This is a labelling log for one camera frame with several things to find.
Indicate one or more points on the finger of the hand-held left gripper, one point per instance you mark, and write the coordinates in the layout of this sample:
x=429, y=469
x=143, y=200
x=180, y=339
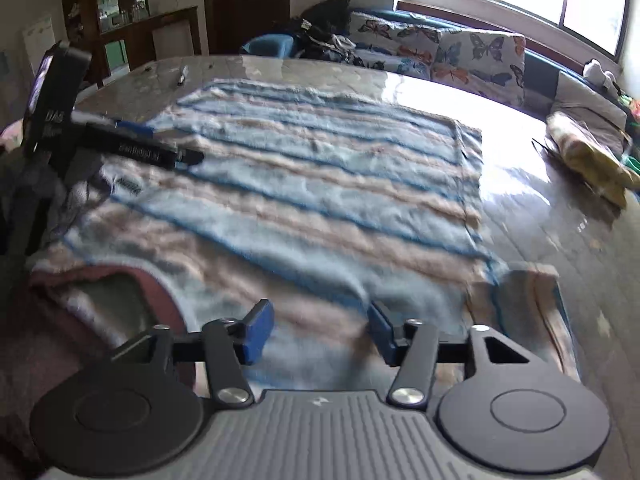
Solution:
x=132, y=127
x=150, y=152

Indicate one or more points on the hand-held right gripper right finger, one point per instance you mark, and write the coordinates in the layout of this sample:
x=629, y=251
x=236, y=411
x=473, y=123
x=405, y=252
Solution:
x=381, y=332

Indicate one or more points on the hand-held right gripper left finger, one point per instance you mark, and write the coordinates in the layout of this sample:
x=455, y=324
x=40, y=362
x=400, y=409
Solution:
x=260, y=332

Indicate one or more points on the blue beige striped fleece garment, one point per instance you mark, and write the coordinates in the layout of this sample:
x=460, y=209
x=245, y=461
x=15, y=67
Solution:
x=310, y=185

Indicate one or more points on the pile of black clothes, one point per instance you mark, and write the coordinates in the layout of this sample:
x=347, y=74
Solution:
x=322, y=25

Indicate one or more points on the white refrigerator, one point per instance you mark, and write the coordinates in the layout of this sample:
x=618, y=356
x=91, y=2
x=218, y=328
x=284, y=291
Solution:
x=39, y=37

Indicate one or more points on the silver pen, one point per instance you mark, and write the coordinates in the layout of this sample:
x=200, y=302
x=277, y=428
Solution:
x=182, y=75

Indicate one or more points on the dark wooden glass cabinet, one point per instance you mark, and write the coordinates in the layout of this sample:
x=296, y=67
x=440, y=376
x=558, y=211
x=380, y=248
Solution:
x=125, y=5

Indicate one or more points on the dark wooden door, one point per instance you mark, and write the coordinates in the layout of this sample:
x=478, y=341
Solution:
x=247, y=5

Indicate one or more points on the grey quilted table cover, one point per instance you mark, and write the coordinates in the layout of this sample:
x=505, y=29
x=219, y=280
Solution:
x=530, y=220

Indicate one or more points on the maroon cloth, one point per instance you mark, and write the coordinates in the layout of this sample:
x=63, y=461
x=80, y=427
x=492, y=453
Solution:
x=30, y=360

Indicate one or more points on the small butterfly print pillow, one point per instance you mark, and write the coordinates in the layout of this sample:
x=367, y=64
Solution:
x=395, y=30
x=395, y=62

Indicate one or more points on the yellow patterned blanket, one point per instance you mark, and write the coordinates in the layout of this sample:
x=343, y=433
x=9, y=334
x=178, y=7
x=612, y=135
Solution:
x=590, y=155

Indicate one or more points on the large butterfly print pillow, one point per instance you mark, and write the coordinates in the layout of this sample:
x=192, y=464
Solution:
x=480, y=65

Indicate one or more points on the grey pillow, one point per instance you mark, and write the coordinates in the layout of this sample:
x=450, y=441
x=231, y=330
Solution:
x=587, y=105

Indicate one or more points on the blue sofa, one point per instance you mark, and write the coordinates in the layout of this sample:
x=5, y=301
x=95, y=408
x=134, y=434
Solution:
x=537, y=67

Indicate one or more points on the white plush toy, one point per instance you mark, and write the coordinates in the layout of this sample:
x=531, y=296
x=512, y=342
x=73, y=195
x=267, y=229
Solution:
x=597, y=75

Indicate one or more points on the green orange toy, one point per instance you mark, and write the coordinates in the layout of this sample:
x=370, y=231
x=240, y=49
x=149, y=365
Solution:
x=631, y=105

